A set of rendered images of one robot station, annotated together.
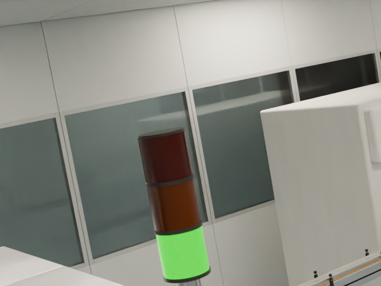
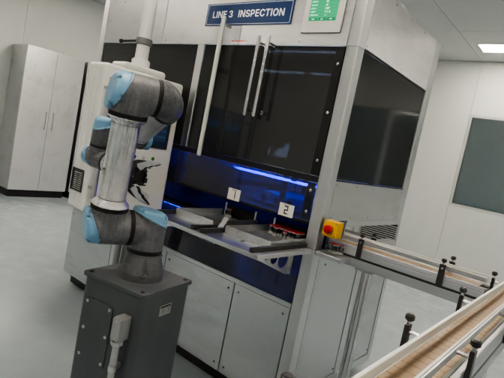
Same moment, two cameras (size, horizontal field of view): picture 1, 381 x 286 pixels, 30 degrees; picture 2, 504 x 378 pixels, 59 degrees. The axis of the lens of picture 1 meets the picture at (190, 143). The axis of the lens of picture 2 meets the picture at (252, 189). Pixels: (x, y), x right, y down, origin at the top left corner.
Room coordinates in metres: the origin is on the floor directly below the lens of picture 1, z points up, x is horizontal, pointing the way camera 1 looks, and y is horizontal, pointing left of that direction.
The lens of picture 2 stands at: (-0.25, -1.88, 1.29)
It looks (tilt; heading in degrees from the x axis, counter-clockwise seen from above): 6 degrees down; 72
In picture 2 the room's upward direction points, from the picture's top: 11 degrees clockwise
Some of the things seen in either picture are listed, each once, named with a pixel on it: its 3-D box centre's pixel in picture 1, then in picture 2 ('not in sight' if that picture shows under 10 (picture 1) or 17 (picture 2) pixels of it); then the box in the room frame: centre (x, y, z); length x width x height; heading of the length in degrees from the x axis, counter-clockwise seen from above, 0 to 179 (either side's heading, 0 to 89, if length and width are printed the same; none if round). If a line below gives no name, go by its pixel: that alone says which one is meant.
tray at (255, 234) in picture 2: not in sight; (269, 235); (0.51, 0.01, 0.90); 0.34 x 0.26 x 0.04; 33
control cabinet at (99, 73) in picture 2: not in sight; (127, 139); (-0.17, 0.65, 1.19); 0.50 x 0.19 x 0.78; 31
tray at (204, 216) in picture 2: not in sight; (217, 217); (0.32, 0.29, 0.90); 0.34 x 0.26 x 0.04; 33
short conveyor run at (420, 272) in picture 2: not in sight; (403, 262); (1.02, -0.30, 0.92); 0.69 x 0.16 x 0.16; 123
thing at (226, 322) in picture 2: not in sight; (212, 262); (0.54, 1.03, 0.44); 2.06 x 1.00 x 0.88; 123
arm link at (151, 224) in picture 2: not in sight; (146, 227); (-0.09, -0.41, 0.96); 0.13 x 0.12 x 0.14; 12
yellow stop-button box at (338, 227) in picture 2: not in sight; (333, 229); (0.75, -0.14, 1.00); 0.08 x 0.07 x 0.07; 33
